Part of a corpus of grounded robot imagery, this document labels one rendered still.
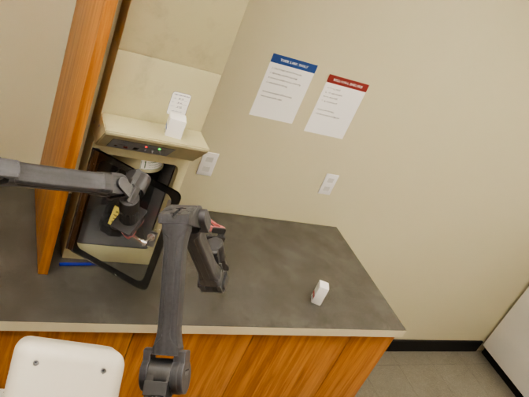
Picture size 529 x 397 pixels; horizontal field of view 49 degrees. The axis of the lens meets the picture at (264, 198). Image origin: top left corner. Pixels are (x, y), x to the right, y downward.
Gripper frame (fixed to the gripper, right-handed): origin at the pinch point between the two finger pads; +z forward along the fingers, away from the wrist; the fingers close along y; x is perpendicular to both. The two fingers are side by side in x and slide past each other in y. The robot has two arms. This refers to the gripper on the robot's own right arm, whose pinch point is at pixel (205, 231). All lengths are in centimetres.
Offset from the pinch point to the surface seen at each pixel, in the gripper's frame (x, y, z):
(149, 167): 20.6, 13.4, 14.2
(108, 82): 40, 40, 13
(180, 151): 16.2, 26.9, 3.7
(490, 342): -269, -108, 47
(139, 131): 30.1, 31.1, 4.3
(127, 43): 38, 53, 12
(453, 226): -174, -20, 54
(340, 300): -69, -27, -2
